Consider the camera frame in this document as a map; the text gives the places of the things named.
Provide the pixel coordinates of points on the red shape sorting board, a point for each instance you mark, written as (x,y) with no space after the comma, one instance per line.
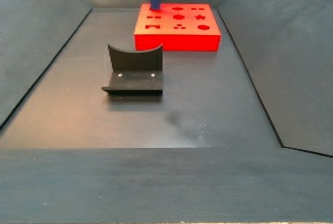
(181,27)

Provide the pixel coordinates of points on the black curved holder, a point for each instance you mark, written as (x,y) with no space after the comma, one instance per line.
(136,71)

